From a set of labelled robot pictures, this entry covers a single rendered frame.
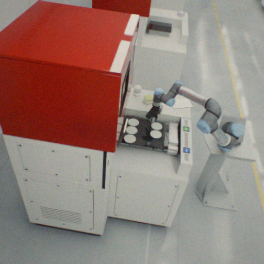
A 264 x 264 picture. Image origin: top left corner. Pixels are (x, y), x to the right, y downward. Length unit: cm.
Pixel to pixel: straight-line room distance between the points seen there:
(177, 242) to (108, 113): 171
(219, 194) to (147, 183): 124
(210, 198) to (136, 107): 136
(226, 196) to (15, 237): 223
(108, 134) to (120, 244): 140
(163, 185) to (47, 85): 125
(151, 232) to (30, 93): 184
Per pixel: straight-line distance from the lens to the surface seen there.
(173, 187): 232
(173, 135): 248
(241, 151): 267
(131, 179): 228
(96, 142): 174
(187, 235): 295
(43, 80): 156
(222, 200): 329
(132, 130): 242
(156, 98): 232
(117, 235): 283
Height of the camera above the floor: 254
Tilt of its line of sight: 43 degrees down
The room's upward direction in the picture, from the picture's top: 8 degrees clockwise
